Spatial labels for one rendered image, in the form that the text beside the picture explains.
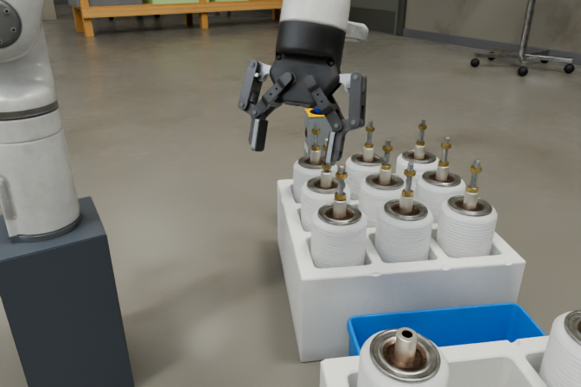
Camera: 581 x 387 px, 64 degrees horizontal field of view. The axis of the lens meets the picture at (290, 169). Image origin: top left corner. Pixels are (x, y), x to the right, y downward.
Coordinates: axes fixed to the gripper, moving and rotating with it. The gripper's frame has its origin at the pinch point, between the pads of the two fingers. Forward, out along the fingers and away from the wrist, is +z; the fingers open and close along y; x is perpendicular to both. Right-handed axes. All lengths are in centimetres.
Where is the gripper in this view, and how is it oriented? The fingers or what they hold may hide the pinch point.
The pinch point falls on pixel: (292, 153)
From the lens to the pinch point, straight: 53.4
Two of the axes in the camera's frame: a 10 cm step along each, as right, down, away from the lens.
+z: -1.5, 9.8, 1.2
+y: 9.0, 1.9, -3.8
